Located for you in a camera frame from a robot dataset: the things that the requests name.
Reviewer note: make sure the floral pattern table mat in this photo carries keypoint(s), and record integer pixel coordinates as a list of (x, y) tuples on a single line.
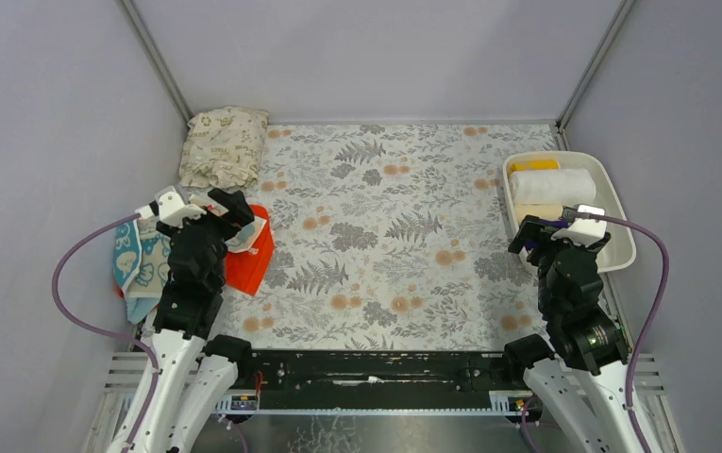
[(388, 237)]

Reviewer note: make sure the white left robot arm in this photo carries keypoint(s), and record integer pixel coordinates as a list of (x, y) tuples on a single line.
[(185, 371)]

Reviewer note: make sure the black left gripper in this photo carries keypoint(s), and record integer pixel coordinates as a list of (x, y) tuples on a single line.
[(211, 220)]

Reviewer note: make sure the teal bunny pattern towel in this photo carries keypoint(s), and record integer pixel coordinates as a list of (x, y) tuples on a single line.
[(140, 259)]

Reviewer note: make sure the cream rolled towel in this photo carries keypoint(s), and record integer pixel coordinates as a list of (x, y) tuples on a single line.
[(545, 212)]

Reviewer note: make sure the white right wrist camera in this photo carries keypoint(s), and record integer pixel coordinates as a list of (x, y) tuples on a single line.
[(584, 228)]

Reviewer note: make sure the white plastic tray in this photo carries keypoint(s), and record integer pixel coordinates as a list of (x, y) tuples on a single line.
[(620, 252)]

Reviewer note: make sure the orange red towel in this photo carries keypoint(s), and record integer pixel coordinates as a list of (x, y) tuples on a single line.
[(246, 265)]

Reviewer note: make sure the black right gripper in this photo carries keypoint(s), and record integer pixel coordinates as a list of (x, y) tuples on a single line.
[(539, 236)]

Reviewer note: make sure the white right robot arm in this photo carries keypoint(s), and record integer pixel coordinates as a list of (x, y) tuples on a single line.
[(583, 370)]

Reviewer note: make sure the yellow rolled towel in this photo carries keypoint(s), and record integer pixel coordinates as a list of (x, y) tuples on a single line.
[(533, 165)]

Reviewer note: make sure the white rolled towel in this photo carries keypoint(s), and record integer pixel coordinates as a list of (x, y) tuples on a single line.
[(552, 187)]

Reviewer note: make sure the light blue towel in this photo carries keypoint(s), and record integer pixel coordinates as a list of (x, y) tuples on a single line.
[(138, 308)]

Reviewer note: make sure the cream leaf print towel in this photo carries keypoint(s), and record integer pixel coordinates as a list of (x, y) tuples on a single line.
[(223, 148)]

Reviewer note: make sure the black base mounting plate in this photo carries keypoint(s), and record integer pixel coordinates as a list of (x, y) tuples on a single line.
[(410, 372)]

